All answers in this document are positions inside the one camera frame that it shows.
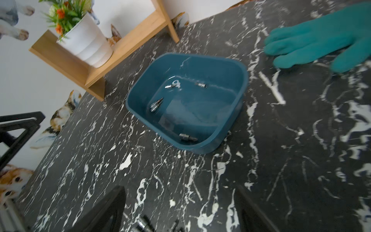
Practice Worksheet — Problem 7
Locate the wooden shelf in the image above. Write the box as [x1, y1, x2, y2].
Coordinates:
[29, 1, 180, 102]

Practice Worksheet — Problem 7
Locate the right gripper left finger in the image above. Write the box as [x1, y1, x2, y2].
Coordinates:
[69, 186, 126, 232]

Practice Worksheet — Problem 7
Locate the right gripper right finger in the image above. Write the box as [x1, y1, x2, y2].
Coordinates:
[234, 186, 280, 232]

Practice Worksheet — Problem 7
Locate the green work glove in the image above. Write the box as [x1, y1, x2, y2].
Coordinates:
[264, 1, 371, 73]

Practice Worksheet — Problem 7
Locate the white pot with flowers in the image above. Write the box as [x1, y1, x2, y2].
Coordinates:
[45, 1, 113, 68]

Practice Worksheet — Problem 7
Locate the teal plastic storage box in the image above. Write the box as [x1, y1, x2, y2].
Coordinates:
[126, 53, 249, 154]

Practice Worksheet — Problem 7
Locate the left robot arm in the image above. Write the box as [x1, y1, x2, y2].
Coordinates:
[1, 111, 45, 169]

